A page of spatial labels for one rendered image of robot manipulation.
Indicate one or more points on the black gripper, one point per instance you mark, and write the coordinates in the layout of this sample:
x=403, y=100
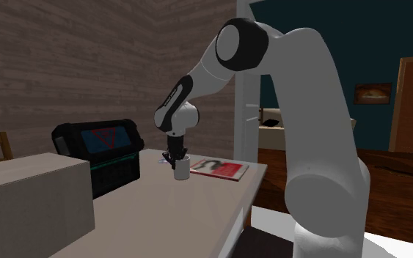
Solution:
x=175, y=143

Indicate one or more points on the white mug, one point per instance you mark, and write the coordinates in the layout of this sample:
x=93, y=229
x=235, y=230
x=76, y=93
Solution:
x=181, y=170

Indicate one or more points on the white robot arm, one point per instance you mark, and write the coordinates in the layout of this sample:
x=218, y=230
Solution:
x=310, y=118

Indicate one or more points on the red magazine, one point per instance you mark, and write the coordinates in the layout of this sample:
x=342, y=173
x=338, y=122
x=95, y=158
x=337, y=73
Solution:
x=224, y=169

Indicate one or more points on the beige table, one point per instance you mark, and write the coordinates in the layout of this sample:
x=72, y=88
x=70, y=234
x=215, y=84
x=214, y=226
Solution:
x=163, y=214

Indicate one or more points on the black case with blue panel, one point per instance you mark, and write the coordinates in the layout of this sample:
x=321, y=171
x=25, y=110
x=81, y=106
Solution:
x=113, y=160

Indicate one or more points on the beige cardboard box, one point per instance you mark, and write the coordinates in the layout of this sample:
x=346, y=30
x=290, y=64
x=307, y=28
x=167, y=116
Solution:
x=31, y=203

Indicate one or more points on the brown wooden door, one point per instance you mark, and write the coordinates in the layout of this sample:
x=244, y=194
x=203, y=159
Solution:
x=411, y=107

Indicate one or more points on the white door frame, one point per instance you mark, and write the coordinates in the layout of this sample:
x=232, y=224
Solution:
x=247, y=118

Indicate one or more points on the framed wall picture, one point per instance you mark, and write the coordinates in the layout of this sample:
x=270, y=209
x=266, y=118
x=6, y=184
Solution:
x=372, y=93

